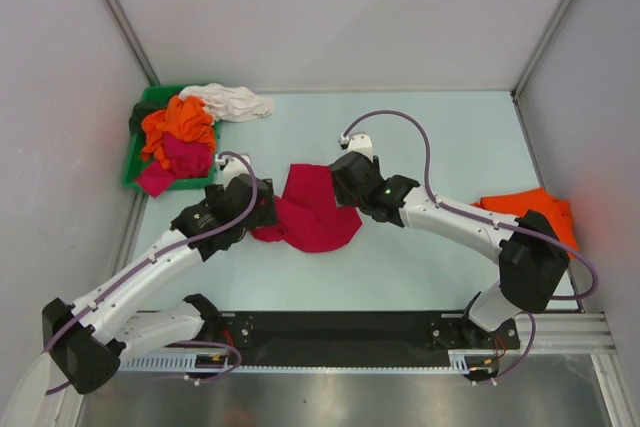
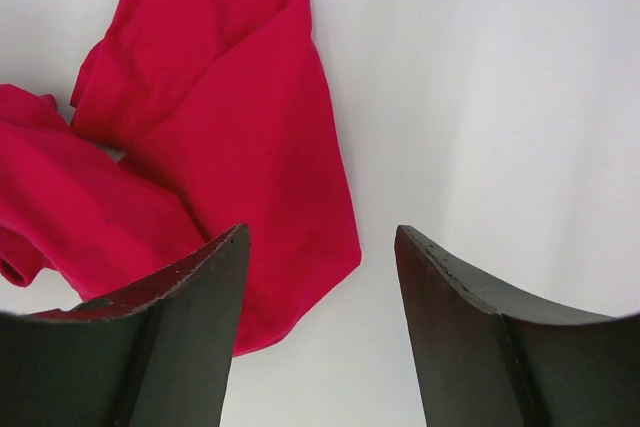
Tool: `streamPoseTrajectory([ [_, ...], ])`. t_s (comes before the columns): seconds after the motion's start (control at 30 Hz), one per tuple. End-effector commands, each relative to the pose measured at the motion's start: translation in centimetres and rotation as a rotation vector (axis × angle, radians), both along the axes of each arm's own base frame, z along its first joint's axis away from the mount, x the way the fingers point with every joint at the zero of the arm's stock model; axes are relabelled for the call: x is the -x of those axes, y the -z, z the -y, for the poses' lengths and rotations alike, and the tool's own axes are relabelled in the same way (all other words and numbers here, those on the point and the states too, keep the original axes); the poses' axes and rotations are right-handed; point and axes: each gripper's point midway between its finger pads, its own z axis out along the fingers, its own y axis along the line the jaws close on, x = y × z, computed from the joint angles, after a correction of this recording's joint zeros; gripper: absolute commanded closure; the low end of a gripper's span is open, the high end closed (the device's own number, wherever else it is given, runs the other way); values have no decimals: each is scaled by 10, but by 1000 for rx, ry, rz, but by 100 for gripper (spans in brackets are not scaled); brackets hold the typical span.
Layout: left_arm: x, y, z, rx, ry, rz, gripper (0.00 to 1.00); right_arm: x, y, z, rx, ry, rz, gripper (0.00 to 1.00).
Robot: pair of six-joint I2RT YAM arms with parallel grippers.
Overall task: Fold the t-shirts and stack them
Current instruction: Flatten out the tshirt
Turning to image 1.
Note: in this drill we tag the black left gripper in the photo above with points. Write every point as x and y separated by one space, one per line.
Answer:
265 215

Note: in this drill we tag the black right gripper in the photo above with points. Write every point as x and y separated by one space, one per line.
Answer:
342 198

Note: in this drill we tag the crimson t shirt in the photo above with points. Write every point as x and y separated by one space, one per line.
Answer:
308 217

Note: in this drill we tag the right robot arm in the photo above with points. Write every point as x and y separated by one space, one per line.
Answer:
526 249

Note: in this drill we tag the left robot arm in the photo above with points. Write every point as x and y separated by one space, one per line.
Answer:
89 338

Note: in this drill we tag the magenta t shirt in bin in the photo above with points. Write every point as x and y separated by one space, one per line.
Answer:
182 165

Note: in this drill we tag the crumpled orange t shirt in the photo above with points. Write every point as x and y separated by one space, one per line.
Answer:
185 120

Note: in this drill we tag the green plastic bin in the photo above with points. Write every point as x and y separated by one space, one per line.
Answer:
134 165

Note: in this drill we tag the white t shirt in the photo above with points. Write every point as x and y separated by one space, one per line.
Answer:
231 104

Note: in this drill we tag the dark green t shirt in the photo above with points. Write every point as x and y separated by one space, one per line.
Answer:
140 111

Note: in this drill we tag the folded orange t shirt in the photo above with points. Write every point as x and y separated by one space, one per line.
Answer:
557 211

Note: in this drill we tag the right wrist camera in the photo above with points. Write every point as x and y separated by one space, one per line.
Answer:
358 142

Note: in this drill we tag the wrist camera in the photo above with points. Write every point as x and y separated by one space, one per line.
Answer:
231 166
358 142

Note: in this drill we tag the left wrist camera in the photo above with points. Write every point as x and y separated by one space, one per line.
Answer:
231 166

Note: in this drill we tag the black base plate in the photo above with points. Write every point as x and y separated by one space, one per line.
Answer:
391 339

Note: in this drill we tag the grey slotted cable duct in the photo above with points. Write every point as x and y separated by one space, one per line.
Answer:
185 362

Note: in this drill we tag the aluminium frame rail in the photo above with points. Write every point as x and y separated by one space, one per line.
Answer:
565 332

